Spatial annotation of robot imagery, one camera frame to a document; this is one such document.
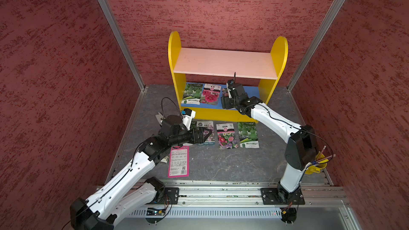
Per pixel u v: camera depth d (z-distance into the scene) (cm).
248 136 95
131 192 55
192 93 97
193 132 62
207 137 65
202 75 74
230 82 77
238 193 76
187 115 64
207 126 100
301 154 48
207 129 67
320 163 78
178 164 84
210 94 98
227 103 79
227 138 95
